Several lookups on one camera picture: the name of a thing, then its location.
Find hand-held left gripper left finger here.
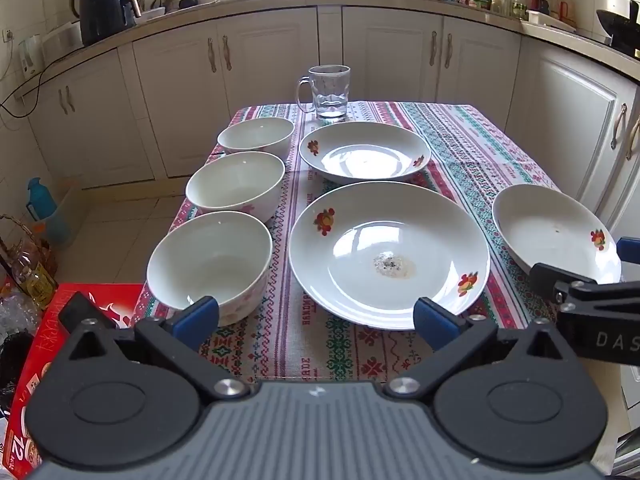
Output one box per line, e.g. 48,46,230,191
62,296,251,403

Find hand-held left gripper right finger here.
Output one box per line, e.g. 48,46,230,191
385,296,571,402

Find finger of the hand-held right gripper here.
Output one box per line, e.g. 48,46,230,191
616,236,640,262
529,261,640,313

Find white floral bowl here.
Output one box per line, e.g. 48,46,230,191
185,151,286,223
217,117,295,163
146,211,273,326

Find white plate with fruit print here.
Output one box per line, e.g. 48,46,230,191
492,184,622,286
288,181,491,331
299,121,432,184

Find red cardboard box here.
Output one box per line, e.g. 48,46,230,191
4,282,147,480

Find yellow cooking oil bottle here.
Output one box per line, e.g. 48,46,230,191
10,237,58,311

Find patterned red green tablecloth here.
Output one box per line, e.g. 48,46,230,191
131,101,601,382

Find clear plastic bag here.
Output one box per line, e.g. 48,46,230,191
0,290,43,336

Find black plastic bag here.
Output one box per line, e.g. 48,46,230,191
0,332,36,421

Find blue lidded plastic jug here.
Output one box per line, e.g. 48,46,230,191
26,177,71,246

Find black wok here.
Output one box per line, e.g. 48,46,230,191
596,0,640,57

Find clear glass mug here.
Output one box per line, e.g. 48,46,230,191
296,65,351,122

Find white kitchen cabinets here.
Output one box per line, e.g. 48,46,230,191
20,4,640,241

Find white dish rack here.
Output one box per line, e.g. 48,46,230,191
132,0,168,23

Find white electric kettle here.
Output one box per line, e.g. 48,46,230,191
19,35,45,78

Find dark blue air fryer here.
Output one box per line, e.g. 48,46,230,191
70,0,137,47

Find black cable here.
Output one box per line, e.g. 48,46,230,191
0,57,66,118

